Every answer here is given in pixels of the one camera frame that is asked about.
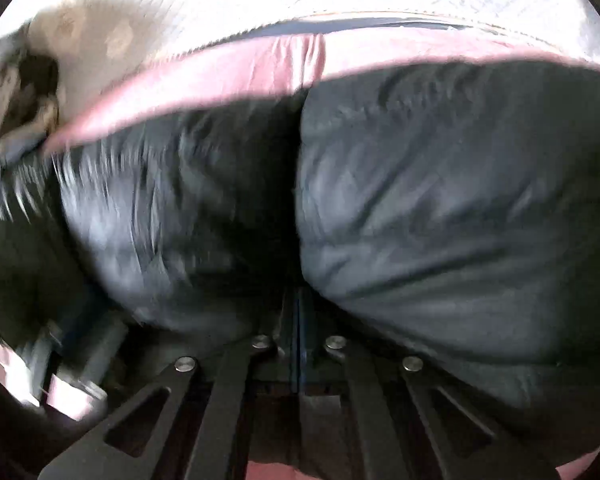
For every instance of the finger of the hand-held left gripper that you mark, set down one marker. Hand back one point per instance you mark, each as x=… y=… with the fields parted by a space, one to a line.
x=87 y=332

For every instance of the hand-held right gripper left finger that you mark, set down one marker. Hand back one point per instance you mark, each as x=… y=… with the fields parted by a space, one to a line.
x=230 y=400

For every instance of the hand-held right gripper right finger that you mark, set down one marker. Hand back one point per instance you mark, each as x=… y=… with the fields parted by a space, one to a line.
x=375 y=400

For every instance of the black puffer jacket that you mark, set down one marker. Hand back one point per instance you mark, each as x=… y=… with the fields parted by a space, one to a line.
x=430 y=185

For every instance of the pile of dark clothes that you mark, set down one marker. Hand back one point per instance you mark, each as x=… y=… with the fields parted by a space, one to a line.
x=25 y=95

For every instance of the pink fluffy blanket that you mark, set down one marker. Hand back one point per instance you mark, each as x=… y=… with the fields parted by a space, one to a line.
x=205 y=70

